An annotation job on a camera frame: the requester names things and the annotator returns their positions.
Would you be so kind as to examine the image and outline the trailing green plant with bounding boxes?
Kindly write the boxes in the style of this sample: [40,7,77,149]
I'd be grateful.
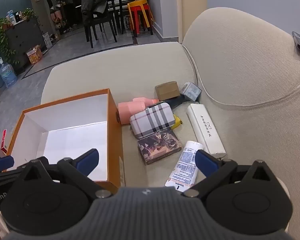
[0,17,20,65]

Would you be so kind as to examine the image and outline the orange cardboard box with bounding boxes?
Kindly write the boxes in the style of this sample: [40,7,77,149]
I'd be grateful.
[1,88,126,196]

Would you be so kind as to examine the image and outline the open cardboard box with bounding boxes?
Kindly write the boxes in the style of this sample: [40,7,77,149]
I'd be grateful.
[26,44,44,65]

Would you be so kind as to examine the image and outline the black slim object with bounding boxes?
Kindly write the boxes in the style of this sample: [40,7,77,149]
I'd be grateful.
[160,94,190,111]

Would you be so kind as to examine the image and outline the bottles on cabinet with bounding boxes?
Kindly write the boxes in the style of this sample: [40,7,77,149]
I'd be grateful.
[6,9,22,26]

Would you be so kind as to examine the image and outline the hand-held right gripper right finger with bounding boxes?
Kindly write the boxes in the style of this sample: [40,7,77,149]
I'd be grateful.
[182,149,278,201]

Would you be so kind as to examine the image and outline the red plastic stool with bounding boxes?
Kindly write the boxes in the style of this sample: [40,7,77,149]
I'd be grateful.
[130,4,151,36]

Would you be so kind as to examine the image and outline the red and yellow stools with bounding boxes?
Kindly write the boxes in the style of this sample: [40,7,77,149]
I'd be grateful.
[127,0,155,38]

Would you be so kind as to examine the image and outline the white cream tube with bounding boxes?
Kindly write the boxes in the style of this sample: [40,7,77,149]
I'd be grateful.
[164,140,204,193]

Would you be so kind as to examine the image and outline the dark jacket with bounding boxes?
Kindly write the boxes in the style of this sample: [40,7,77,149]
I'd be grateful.
[80,0,112,15]

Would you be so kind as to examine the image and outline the blue water jug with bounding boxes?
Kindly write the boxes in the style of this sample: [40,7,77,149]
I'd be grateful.
[0,62,18,88]

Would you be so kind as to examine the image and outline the red packet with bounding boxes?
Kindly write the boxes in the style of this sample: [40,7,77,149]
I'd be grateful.
[0,129,9,156]

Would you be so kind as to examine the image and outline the dark dining table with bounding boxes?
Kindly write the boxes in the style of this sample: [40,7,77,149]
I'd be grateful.
[107,0,150,13]

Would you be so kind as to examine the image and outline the small brown box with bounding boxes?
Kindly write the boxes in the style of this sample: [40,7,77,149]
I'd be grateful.
[155,81,181,101]

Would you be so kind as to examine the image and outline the beige sofa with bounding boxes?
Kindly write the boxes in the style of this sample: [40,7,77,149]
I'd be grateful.
[40,7,300,240]

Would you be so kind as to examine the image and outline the small potted green plant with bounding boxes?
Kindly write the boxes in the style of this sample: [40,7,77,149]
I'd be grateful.
[21,8,38,21]

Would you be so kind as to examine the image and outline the pink plastic bottle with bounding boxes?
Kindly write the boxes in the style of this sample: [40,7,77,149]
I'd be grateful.
[118,97,161,125]

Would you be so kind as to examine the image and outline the dark printed card box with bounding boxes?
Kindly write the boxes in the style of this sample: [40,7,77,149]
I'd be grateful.
[137,131,184,166]

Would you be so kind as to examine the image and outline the white glasses case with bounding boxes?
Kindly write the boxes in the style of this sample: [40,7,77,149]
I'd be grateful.
[187,104,227,158]

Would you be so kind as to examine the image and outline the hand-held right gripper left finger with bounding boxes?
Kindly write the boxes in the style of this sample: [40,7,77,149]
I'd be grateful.
[15,148,113,199]

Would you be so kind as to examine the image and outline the white paper bag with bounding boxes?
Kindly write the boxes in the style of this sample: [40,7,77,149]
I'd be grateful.
[42,32,53,49]

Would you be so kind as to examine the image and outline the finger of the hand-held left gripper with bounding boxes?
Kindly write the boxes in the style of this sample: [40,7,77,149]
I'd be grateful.
[0,155,15,174]

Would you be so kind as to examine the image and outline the plaid hard case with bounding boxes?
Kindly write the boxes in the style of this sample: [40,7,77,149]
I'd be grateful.
[129,102,177,140]

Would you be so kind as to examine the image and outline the yellow tape measure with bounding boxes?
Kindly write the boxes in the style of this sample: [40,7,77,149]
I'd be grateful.
[172,114,184,130]

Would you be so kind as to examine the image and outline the dark grey cabinet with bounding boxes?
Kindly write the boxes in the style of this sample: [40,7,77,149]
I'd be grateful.
[5,17,46,74]

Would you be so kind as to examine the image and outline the small blue-grey box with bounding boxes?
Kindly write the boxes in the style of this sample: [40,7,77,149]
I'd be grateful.
[181,81,202,102]

